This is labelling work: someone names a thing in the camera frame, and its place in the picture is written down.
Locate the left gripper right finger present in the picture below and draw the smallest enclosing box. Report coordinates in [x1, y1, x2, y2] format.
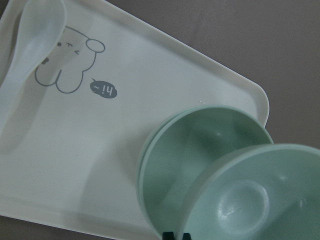
[182, 232, 192, 240]

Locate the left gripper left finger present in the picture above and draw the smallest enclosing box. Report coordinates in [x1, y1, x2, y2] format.
[162, 232, 175, 240]

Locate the green bowl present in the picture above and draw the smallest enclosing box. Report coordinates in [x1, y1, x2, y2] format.
[175, 144, 320, 240]
[141, 105, 273, 232]
[136, 109, 201, 226]

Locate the green bowl on tray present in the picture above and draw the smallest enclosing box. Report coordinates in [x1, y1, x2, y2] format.
[136, 109, 201, 226]

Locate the cream rabbit tray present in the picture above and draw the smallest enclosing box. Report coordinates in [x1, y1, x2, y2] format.
[0, 0, 269, 240]

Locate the white plastic spoon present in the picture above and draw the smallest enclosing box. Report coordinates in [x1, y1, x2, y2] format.
[0, 0, 67, 145]

